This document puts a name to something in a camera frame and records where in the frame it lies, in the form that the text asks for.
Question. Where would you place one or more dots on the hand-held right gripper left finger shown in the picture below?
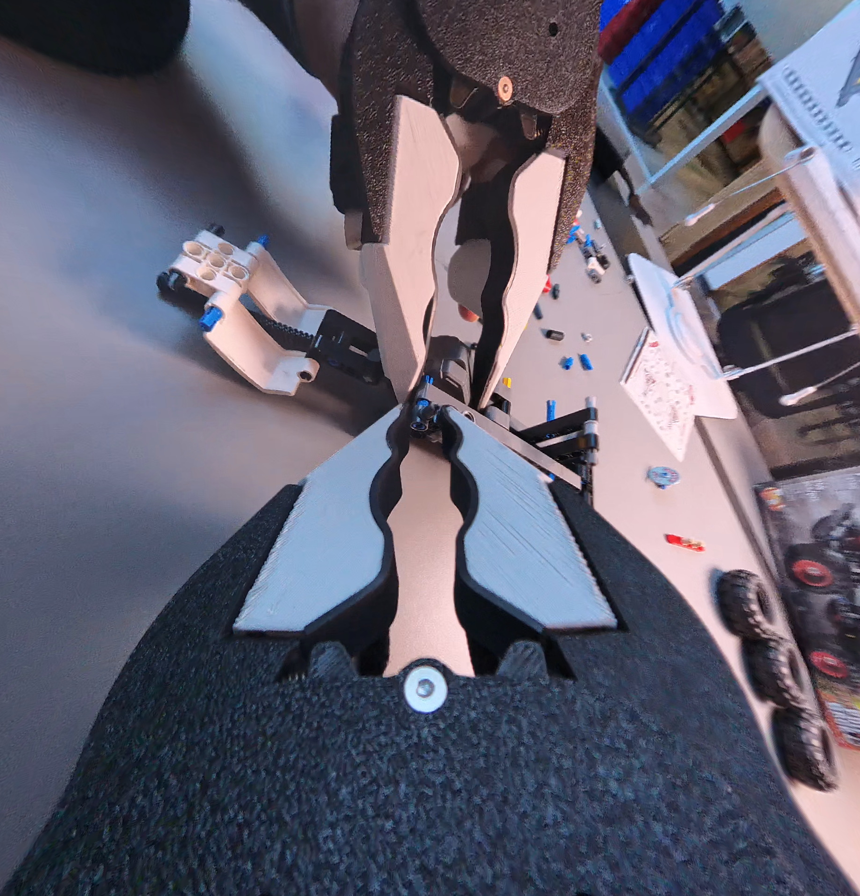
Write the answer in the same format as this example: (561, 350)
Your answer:
(318, 553)

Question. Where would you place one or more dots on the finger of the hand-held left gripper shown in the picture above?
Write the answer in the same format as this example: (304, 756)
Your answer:
(535, 224)
(409, 210)

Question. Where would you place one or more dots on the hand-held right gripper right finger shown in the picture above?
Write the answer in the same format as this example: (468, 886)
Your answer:
(535, 560)

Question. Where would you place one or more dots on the toy brick vehicle chassis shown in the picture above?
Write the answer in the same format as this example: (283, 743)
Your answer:
(276, 364)

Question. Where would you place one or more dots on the grey desk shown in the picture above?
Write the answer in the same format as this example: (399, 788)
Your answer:
(122, 350)

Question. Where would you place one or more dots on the red thin toy brick plate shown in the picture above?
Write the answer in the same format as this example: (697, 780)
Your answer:
(685, 542)

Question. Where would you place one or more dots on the round blue printed disc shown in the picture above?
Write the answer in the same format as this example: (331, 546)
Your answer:
(662, 476)

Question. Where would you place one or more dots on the stack of blue red bins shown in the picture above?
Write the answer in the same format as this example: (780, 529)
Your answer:
(668, 56)

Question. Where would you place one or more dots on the white printed sticker sheet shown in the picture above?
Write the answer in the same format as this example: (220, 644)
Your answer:
(661, 399)

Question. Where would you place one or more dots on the black office chair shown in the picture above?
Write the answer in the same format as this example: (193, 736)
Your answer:
(780, 329)

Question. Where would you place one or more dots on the toy truck picture box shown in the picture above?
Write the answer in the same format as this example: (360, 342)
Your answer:
(836, 595)

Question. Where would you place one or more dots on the open instruction booklet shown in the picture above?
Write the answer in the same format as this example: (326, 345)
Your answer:
(822, 70)

